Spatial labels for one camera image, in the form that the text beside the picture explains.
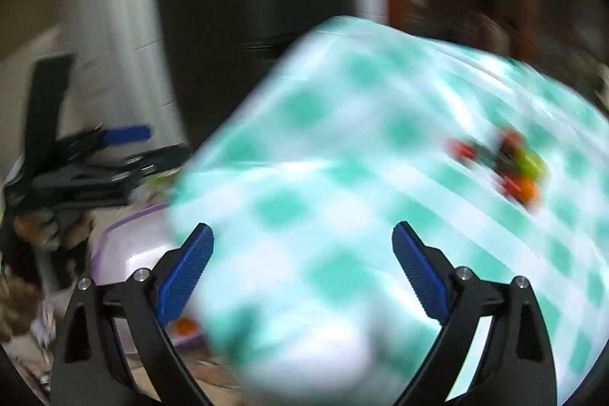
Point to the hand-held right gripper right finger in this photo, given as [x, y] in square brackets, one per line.
[421, 277]

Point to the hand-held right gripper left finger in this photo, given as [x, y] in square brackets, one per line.
[185, 273]

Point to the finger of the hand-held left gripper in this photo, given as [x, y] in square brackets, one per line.
[128, 134]
[157, 156]

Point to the orange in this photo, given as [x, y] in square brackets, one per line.
[185, 326]
[526, 191]

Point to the white box with purple rim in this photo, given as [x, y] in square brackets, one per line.
[133, 254]

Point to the large red tomato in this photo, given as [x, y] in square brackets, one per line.
[509, 183]

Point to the small red tomato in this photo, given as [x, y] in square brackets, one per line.
[460, 149]

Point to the green apple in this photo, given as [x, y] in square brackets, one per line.
[530, 162]

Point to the brown patterned clothing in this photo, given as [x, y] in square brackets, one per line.
[14, 306]

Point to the green white checkered tablecloth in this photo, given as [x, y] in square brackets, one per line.
[333, 149]

